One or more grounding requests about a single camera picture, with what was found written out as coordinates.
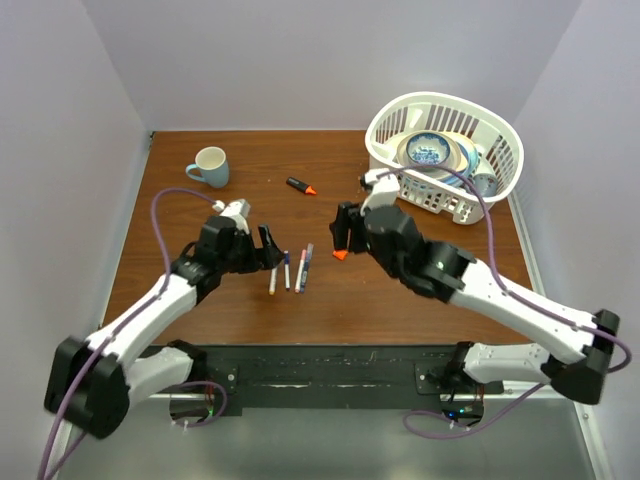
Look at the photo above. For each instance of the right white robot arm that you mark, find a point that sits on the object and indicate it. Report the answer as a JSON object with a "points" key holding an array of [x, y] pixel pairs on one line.
{"points": [[568, 349]]}

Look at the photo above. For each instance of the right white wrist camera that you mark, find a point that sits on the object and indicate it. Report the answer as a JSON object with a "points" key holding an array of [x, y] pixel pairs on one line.
{"points": [[382, 188]]}

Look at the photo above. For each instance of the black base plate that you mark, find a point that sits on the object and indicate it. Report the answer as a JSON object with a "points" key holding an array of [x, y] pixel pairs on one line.
{"points": [[307, 376]]}

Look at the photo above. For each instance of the dark blue pen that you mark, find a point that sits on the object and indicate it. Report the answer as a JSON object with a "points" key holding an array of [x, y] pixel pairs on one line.
{"points": [[306, 267]]}

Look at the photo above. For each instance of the black orange highlighter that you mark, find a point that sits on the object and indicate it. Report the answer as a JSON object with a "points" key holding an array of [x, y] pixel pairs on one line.
{"points": [[301, 186]]}

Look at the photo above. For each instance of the white yellow pen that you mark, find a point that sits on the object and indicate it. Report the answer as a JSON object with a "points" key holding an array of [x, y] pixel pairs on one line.
{"points": [[273, 281]]}

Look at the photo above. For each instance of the grey cup in basket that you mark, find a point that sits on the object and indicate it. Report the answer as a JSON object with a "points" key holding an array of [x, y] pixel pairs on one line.
{"points": [[486, 184]]}

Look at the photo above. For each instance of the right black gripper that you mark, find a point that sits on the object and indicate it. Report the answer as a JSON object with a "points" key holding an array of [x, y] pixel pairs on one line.
{"points": [[339, 228]]}

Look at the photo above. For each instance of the blue patterned bowl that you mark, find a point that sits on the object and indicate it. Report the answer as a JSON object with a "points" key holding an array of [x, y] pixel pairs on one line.
{"points": [[427, 149]]}

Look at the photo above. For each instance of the grey pen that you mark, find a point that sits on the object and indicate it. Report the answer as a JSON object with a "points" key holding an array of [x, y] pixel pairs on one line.
{"points": [[287, 281]]}

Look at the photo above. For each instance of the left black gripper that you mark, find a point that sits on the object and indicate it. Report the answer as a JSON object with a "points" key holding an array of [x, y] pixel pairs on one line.
{"points": [[265, 257]]}

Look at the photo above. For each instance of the light blue mug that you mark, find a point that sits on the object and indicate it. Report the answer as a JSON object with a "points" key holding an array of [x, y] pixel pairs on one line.
{"points": [[211, 167]]}

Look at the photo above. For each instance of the stacked plates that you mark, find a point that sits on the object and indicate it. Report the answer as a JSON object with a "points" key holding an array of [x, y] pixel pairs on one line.
{"points": [[461, 160]]}

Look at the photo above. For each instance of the orange highlighter cap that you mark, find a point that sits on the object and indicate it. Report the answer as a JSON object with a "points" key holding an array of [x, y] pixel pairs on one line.
{"points": [[340, 254]]}

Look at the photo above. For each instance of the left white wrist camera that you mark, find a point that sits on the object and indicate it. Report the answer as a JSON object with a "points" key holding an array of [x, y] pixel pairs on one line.
{"points": [[238, 210]]}

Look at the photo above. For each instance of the white pink pen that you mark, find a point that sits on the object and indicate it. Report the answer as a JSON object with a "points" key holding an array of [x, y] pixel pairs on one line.
{"points": [[300, 270]]}

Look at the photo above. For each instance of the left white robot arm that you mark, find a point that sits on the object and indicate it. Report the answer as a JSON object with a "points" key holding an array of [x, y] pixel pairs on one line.
{"points": [[94, 382]]}

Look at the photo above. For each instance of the white plastic dish basket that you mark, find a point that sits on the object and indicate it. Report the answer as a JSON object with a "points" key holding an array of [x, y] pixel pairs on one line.
{"points": [[498, 146]]}

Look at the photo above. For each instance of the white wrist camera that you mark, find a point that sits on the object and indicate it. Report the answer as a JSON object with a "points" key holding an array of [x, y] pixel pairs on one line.
{"points": [[238, 210], [382, 188]]}

